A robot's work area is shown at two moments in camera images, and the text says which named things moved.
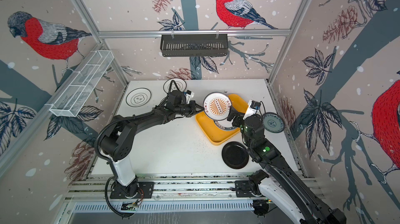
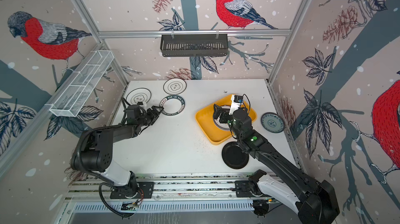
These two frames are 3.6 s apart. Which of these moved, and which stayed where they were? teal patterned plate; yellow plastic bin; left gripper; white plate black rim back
Moved: left gripper
Stayed: white plate black rim back; teal patterned plate; yellow plastic bin
